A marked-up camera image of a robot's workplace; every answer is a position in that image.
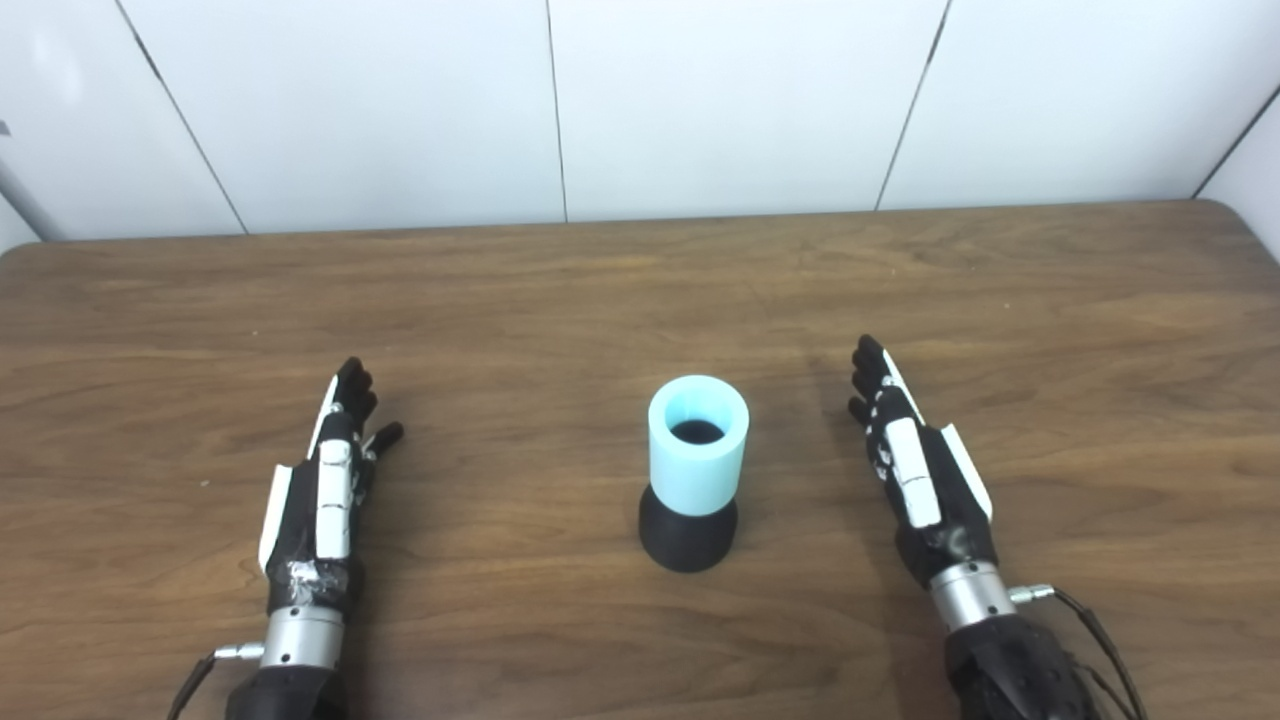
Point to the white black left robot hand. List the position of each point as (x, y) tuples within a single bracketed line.
[(330, 500)]

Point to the grey corner post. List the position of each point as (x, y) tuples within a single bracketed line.
[(18, 205)]

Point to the black funnel-shaped nozzle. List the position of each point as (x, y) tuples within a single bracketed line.
[(688, 540)]

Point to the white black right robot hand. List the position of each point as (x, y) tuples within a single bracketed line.
[(915, 490)]

